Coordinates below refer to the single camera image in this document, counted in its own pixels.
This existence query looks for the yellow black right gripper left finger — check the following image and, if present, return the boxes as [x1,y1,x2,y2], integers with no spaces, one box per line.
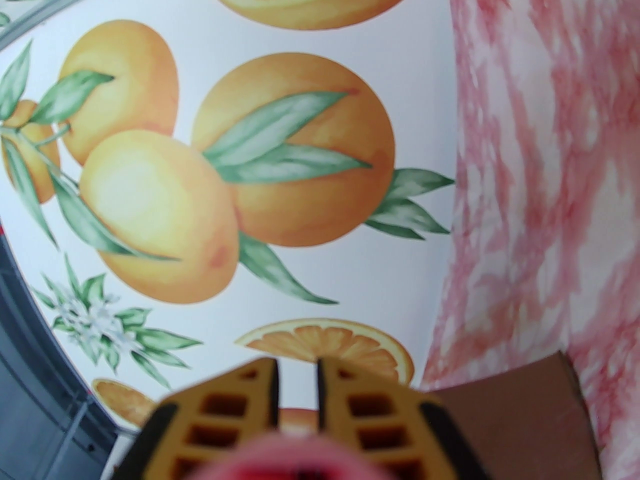
[117,359,280,480]

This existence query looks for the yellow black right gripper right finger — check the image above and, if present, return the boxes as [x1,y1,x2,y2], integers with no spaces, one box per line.
[316,357,488,480]

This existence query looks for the pink utility knife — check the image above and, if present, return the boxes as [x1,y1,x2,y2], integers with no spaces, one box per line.
[220,433,381,480]

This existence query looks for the plain taped cardboard box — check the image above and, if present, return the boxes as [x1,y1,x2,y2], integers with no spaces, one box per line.
[430,350,603,480]

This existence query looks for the dark grey overhead panel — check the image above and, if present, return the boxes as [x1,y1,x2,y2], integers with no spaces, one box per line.
[0,228,123,480]

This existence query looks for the aluminium corner post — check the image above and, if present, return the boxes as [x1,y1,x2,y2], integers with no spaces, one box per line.
[0,0,156,49]

